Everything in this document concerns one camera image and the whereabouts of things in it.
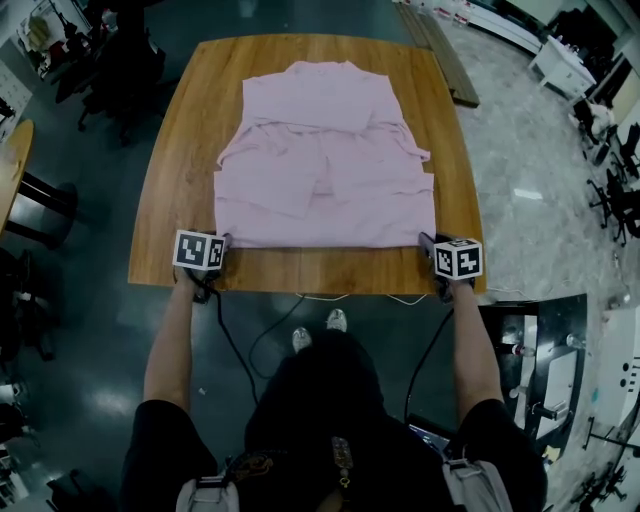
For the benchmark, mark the dark tablet screen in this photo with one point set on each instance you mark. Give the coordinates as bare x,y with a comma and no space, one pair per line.
430,435

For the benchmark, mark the clothes rack with garments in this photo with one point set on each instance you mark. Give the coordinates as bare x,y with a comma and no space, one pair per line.
40,30

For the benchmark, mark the person's black shirt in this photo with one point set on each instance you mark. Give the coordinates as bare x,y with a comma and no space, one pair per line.
170,450

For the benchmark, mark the beaded pendant with key charm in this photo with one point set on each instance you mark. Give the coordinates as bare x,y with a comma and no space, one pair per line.
342,452

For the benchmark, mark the clear bottle red label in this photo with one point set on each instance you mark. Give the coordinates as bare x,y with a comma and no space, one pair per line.
522,350

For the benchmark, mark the black office chair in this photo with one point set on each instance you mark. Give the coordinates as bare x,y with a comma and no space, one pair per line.
125,75

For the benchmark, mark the person's left shoe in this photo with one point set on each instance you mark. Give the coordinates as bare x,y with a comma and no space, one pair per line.
301,340

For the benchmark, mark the rectangular wooden table white legs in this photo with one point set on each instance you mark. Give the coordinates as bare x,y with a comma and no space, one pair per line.
200,125

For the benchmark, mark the white machine housing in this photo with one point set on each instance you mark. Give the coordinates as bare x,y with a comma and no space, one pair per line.
622,370

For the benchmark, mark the person's right forearm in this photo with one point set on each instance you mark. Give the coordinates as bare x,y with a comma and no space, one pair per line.
475,360

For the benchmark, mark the black cart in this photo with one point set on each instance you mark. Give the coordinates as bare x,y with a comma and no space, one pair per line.
505,320

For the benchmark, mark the person's left forearm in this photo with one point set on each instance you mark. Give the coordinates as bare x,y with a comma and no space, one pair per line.
170,350

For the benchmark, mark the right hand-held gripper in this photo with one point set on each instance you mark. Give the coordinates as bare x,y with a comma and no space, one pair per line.
460,260

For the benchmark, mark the row of black swivel chairs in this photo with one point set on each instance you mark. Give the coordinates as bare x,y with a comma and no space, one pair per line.
617,195

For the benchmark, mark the white cabinet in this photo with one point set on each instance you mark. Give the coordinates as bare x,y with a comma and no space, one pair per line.
562,70

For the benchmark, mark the dark wooden plank bench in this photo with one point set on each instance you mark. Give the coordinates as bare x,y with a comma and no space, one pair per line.
450,65

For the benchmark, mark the pink shirt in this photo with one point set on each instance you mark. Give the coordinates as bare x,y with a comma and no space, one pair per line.
325,125

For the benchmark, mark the white tray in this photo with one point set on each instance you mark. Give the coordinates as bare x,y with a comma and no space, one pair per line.
557,390

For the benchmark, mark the person's right shoe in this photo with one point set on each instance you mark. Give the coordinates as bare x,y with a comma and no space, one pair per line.
336,320

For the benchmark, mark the round wooden table black base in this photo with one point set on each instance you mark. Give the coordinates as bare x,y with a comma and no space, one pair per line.
15,160

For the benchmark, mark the row of white bottles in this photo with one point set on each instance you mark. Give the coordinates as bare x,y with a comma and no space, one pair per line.
445,11

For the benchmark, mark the person's shoe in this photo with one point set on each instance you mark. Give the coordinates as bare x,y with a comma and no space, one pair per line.
336,320
301,340

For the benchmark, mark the person's black trousers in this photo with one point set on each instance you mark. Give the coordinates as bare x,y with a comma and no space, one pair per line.
325,390

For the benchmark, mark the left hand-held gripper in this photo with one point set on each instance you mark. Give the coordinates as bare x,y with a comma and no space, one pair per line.
195,252

